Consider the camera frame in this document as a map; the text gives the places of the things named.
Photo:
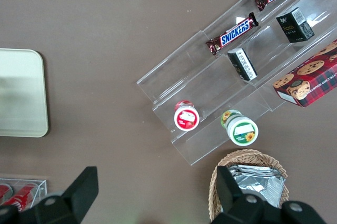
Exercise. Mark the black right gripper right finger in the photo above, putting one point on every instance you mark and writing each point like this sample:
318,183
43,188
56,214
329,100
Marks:
237,208

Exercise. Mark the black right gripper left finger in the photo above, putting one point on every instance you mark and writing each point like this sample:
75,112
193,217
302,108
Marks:
71,203

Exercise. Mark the light wicker basket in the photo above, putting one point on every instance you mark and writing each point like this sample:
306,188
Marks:
252,157

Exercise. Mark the beige plastic tray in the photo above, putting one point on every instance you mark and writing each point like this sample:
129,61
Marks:
21,92

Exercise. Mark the clear acrylic bottle rack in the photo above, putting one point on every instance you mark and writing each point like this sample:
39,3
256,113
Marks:
40,189

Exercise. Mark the stack of foil trays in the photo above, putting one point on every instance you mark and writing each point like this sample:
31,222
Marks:
263,184

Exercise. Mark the green lid jar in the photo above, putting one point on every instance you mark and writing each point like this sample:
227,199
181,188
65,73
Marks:
242,130

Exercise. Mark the red lid jar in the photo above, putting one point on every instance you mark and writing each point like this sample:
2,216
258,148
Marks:
187,117

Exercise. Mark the clear acrylic stepped stand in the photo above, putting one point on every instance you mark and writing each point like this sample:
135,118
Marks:
200,82

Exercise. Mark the small black box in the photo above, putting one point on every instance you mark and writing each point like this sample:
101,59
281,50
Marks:
243,65
295,25

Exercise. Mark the red plaid cookie box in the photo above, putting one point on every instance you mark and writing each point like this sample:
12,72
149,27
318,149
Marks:
310,82

